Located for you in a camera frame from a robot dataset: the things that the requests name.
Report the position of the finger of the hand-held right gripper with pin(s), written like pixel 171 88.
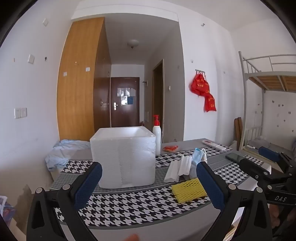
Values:
pixel 252 166
pixel 269 154

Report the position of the yellow foam net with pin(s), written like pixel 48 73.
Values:
pixel 185 190

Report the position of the red snack packet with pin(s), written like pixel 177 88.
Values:
pixel 170 148

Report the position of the metal bunk bed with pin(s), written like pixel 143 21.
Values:
pixel 272 80

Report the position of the white pump bottle red top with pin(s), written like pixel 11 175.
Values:
pixel 157 136

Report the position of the round ceiling lamp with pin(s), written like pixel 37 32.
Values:
pixel 133 42

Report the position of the colourful printed magazine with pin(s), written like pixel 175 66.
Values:
pixel 7 212

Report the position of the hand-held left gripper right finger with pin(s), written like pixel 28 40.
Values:
pixel 211 187

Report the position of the dark brown door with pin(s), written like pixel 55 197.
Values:
pixel 124 111

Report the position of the person's right hand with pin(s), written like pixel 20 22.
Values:
pixel 276 215

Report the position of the white remote control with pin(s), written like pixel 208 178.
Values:
pixel 214 145

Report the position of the white foam box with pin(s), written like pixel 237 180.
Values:
pixel 122 160

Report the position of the red printed bag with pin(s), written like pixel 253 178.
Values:
pixel 210 103
pixel 200 84

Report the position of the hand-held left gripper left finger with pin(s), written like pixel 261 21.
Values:
pixel 89 183

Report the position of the white wall socket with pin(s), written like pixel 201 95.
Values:
pixel 17 113

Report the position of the white wall switch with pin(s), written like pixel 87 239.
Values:
pixel 24 112

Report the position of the white foam sheet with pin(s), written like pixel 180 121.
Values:
pixel 185 164
pixel 172 171

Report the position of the wooden wardrobe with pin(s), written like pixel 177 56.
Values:
pixel 76 92

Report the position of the blue face mask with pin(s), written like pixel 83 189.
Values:
pixel 197 156

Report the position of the black phone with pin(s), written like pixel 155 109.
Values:
pixel 234 157

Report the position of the metal wall hook rack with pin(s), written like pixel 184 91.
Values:
pixel 200 70

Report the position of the light blue crumpled cloth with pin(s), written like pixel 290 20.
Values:
pixel 67 148

